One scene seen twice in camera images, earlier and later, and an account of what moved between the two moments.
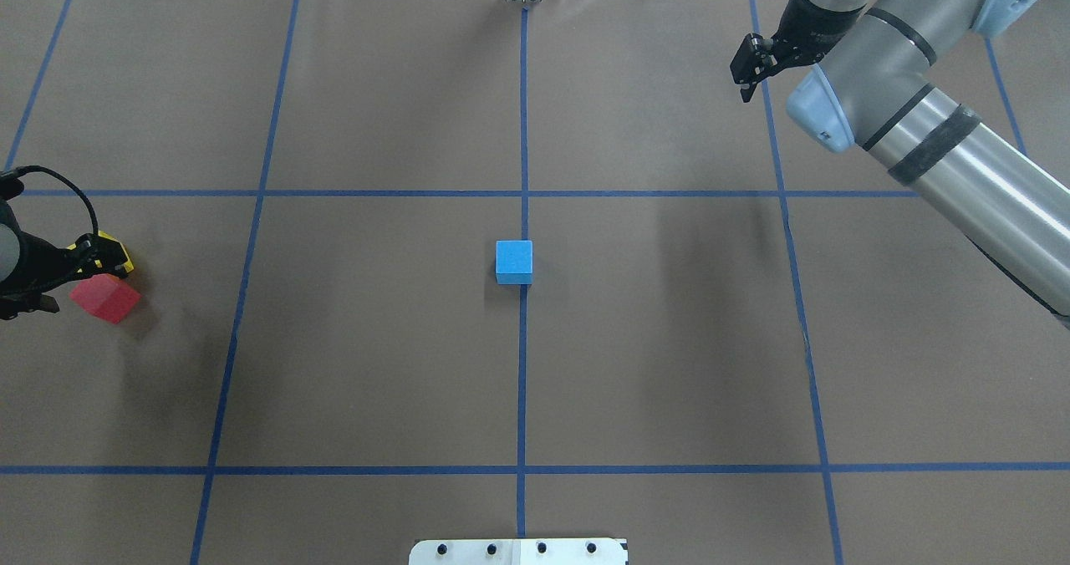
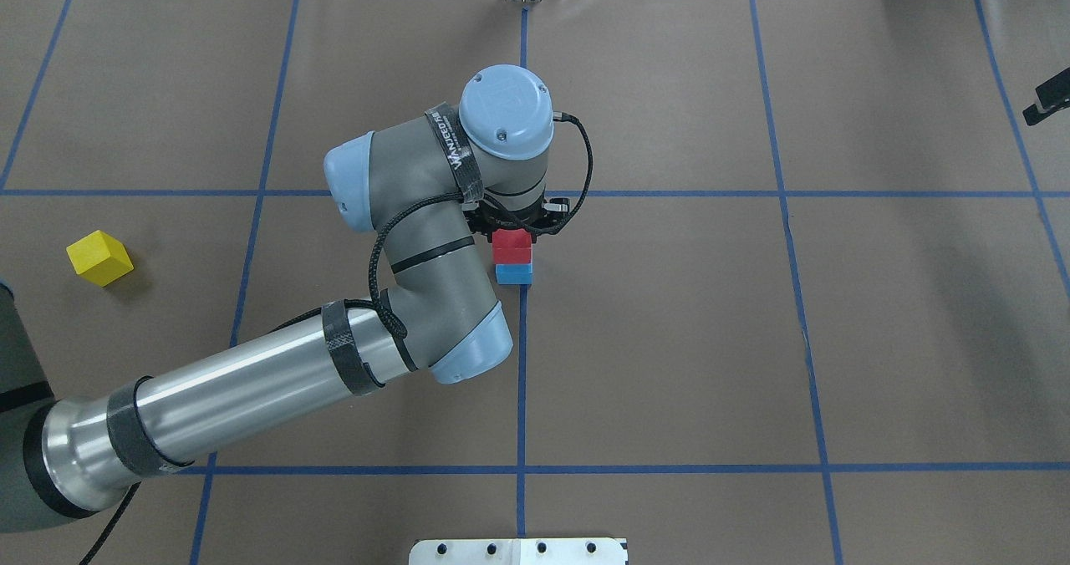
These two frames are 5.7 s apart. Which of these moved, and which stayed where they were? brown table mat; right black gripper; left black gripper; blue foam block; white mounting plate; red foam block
Moved: left black gripper; red foam block; right black gripper
Stayed: brown table mat; blue foam block; white mounting plate
